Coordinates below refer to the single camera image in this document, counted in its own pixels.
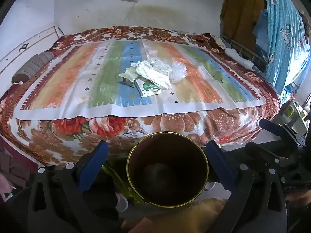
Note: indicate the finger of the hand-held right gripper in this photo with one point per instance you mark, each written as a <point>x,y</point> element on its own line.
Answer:
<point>260,151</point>
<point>272,127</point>

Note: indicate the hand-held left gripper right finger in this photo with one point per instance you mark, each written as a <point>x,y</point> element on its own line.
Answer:
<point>218,165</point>

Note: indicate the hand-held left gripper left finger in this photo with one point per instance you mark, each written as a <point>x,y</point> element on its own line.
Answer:
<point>93,165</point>

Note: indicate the brown bin with gold rim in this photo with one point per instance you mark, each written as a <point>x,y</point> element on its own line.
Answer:
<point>167,170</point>

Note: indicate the green white medicine box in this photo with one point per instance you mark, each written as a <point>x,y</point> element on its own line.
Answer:
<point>148,89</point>

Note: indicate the blue face mask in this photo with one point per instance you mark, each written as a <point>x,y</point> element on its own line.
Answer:
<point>153,74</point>

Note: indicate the person's right hand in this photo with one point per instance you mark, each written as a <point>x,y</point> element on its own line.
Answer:
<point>300,196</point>

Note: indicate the green plastic bag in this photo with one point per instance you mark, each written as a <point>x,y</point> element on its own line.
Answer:
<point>121,187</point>

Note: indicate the floral red brown blanket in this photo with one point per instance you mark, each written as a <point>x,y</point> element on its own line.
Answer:
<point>170,123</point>

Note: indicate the tan fuzzy cloth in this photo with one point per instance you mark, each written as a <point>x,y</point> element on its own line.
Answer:
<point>175,217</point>

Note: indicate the white cloth roll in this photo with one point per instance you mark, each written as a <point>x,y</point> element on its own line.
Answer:
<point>239,57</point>

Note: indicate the dark red cloth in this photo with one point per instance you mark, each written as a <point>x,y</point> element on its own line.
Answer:
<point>14,167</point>

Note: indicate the striped colourful cloth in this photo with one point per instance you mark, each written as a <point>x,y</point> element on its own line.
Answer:
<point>73,85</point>

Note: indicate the small tan cardboard box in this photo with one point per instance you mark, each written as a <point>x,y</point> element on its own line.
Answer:
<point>128,83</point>

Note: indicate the blue printed curtain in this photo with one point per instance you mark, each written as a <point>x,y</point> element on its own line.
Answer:
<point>284,34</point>

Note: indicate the pale green paper packet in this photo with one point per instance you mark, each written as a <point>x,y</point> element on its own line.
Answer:
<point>127,74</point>

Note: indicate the clear plastic bag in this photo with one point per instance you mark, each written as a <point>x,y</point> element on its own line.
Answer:
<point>178,72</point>

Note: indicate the crumpled white paper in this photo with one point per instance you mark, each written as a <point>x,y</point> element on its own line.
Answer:
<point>162,66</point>

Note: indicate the grey rolled pillow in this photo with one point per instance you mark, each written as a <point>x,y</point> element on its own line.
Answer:
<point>32,65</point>

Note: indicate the yellow brown garment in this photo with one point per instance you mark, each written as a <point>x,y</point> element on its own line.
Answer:
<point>240,9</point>

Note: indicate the white headboard panel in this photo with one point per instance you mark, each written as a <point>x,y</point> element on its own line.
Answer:
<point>21,46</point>

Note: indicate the metal bed rail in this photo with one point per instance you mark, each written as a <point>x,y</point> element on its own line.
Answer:
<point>243,51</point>

